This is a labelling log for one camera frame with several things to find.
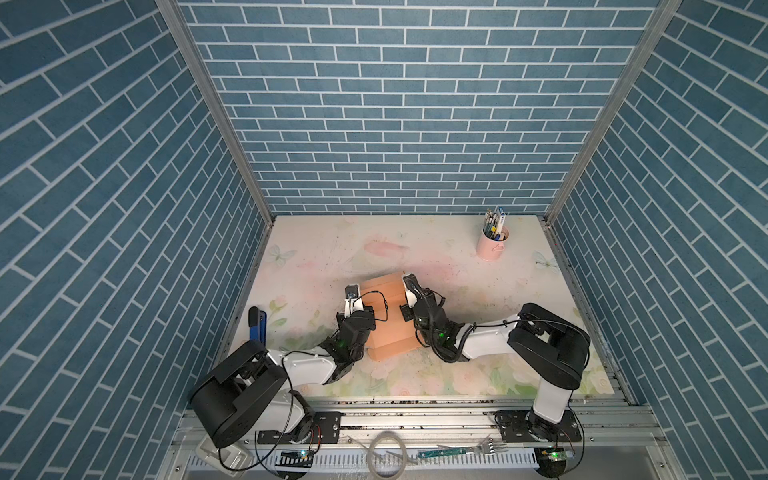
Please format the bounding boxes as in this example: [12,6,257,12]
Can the blue stapler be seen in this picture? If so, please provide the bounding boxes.
[247,306,267,345]

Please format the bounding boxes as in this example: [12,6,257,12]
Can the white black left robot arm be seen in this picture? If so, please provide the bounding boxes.
[189,301,377,449]

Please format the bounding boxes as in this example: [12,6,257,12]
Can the peach cardboard paper box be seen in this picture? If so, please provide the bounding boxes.
[360,272,421,362]

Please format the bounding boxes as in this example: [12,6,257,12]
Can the green handled fork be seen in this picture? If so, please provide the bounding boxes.
[417,437,507,460]

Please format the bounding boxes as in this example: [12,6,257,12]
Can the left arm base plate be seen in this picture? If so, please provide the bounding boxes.
[256,411,342,446]

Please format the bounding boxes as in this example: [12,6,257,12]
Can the pink metal pen cup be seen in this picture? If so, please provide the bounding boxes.
[476,227,509,262]

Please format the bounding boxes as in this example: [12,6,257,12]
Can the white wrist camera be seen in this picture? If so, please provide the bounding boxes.
[402,273,422,308]
[344,284,364,318]

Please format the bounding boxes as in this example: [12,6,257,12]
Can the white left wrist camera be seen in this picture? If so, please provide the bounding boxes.
[344,284,364,318]

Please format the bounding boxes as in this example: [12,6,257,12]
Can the aluminium left corner post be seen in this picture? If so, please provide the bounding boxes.
[156,0,274,228]

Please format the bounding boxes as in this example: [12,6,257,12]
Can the aluminium right corner post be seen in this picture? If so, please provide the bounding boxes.
[543,0,682,228]

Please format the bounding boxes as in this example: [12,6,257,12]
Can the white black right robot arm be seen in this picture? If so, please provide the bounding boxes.
[402,286,591,425]

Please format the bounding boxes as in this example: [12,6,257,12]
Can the aluminium corner post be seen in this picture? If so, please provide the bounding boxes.
[543,0,682,228]
[156,0,274,228]

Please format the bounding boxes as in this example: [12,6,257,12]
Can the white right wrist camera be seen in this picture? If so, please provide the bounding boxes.
[402,273,422,308]

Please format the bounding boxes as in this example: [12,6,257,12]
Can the coiled grey cable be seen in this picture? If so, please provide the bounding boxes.
[365,430,410,480]

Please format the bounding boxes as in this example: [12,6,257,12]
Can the white labelled marker pen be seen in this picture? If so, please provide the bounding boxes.
[493,208,506,240]

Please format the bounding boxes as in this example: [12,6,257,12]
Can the white plastic holder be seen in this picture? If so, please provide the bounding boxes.
[195,436,255,479]

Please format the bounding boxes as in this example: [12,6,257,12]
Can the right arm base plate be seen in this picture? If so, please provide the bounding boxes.
[493,409,583,443]

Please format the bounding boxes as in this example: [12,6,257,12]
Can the aluminium front rail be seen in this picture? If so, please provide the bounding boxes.
[173,397,667,448]

